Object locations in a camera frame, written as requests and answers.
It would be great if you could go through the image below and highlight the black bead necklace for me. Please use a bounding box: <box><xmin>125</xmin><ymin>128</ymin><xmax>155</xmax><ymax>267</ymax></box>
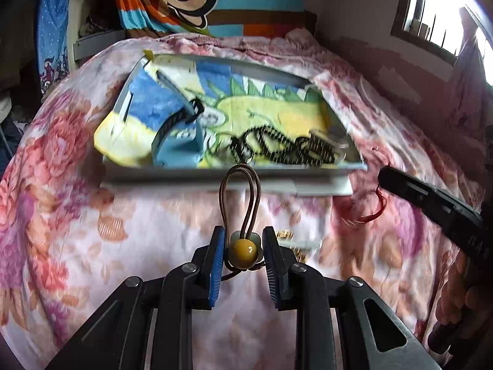
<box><xmin>226</xmin><ymin>124</ymin><xmax>339</xmax><ymax>167</ymax></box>

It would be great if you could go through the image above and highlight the red string gold pendant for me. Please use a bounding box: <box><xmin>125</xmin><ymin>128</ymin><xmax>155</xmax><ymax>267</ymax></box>
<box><xmin>276</xmin><ymin>146</ymin><xmax>388</xmax><ymax>262</ymax></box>

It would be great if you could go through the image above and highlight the floral pink bed quilt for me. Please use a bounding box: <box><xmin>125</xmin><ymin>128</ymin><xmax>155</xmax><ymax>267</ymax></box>
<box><xmin>1</xmin><ymin>30</ymin><xmax>484</xmax><ymax>369</ymax></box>

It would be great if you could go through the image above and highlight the striped monkey cartoon blanket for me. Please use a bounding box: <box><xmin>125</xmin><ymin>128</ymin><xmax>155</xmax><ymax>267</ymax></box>
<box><xmin>116</xmin><ymin>0</ymin><xmax>305</xmax><ymax>39</ymax></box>

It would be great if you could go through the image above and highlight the barred window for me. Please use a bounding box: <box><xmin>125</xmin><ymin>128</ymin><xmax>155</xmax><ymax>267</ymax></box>
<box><xmin>390</xmin><ymin>0</ymin><xmax>492</xmax><ymax>84</ymax></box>

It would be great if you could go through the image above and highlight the person's right hand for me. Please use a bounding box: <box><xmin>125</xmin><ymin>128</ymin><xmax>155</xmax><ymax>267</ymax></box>
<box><xmin>435</xmin><ymin>251</ymin><xmax>492</xmax><ymax>339</ymax></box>

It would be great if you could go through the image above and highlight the blue dotted wardrobe curtain right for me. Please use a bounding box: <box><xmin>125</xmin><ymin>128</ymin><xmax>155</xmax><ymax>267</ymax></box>
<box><xmin>36</xmin><ymin>0</ymin><xmax>69</xmax><ymax>94</ymax></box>

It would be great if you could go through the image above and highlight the white paper under tray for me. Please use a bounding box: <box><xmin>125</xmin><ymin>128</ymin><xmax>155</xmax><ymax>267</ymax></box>
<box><xmin>102</xmin><ymin>176</ymin><xmax>353</xmax><ymax>197</ymax></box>

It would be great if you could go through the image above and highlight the brown hair tie yellow bead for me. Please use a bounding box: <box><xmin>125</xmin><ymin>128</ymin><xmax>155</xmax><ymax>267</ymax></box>
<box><xmin>218</xmin><ymin>164</ymin><xmax>265</xmax><ymax>282</ymax></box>

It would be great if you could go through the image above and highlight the dinosaur print towel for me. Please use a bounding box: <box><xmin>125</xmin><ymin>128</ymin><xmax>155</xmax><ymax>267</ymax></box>
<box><xmin>93</xmin><ymin>51</ymin><xmax>365</xmax><ymax>171</ymax></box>

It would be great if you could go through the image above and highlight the grey shallow box tray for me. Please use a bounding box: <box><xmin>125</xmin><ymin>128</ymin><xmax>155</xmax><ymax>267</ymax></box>
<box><xmin>100</xmin><ymin>52</ymin><xmax>369</xmax><ymax>194</ymax></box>

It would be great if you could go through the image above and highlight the grey bedside shelf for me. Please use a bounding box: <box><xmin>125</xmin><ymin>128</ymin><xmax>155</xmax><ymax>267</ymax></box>
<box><xmin>73</xmin><ymin>29</ymin><xmax>125</xmax><ymax>62</ymax></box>

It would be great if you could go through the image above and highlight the clear hair clip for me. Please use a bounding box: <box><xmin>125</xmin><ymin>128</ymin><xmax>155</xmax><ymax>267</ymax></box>
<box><xmin>309</xmin><ymin>129</ymin><xmax>348</xmax><ymax>159</ymax></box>

